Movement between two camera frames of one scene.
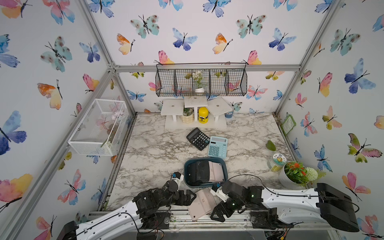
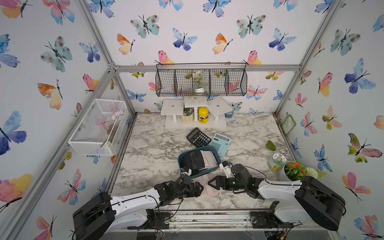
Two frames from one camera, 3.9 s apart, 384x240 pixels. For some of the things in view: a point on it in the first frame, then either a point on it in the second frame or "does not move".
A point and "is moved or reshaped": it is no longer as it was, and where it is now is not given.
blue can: x=229 y=115 does not move
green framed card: x=288 y=124 does not move
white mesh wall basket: x=99 y=131 does not move
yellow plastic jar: x=203 y=115 does not move
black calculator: x=198 y=138 does not move
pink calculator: x=204 y=203 -> x=208 y=189
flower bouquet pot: x=297 y=175 does not move
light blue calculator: x=218 y=147 is moved or reshaped
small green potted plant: x=188 y=115 does not move
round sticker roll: x=277 y=161 does not move
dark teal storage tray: x=218 y=159 -> x=207 y=148
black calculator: x=197 y=172 is moved or reshaped
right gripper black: x=226 y=213 -> x=216 y=182
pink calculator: x=216 y=172 is moved or reshaped
